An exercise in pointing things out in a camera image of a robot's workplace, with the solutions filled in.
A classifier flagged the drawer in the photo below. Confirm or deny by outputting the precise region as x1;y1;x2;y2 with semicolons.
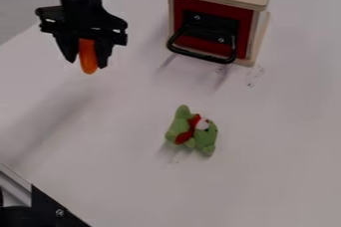
165;0;256;66

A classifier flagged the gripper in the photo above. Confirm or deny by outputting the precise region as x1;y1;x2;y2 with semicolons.
34;0;130;70

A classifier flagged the green plush animal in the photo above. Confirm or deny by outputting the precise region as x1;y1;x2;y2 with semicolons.
164;104;220;157

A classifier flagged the orange toy carrot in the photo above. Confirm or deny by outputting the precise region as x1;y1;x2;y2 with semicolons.
77;37;101;76

